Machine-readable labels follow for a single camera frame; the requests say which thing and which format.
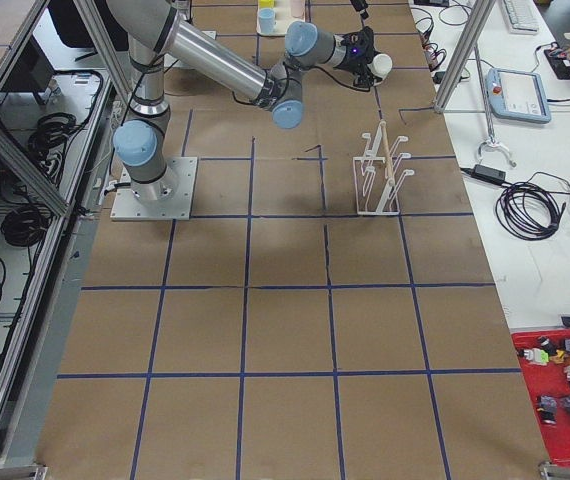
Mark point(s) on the yellow cup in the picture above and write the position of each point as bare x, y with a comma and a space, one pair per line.
266, 3

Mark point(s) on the white ikea cup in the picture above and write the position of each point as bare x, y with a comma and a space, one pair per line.
381, 65

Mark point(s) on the black power adapter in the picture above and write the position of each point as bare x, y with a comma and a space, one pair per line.
489, 174

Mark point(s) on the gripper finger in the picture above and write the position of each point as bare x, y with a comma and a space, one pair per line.
368, 35
365, 80

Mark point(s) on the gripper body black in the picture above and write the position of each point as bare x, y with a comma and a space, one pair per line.
359, 59

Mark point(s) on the white wire cup rack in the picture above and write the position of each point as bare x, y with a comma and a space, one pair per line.
378, 173

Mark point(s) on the teach pendant tablet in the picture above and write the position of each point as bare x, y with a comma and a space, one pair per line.
517, 95

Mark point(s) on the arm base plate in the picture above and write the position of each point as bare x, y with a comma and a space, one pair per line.
168, 198

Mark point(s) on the white keyboard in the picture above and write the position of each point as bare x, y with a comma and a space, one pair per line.
519, 17

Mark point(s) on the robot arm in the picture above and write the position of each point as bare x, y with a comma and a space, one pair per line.
158, 29

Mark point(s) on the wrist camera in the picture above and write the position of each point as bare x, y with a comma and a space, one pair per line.
353, 46

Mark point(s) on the aluminium frame post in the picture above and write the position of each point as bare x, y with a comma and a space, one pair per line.
466, 42

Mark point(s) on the red parts tray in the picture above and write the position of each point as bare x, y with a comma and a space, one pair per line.
544, 358

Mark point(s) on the light blue cup far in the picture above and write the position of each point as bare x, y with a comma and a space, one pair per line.
266, 21

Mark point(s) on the pink cup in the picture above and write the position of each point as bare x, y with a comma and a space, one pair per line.
297, 8

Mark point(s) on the reacher grabber tool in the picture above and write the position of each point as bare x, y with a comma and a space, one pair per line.
490, 143

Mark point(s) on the cream plastic tray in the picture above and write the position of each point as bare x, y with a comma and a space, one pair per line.
283, 18

